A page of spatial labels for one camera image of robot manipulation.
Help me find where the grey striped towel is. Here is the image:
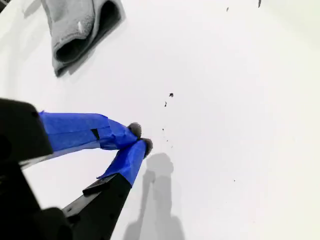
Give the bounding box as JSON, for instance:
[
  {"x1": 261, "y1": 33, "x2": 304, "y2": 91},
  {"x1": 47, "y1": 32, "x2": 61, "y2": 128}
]
[{"x1": 41, "y1": 0, "x2": 126, "y2": 78}]

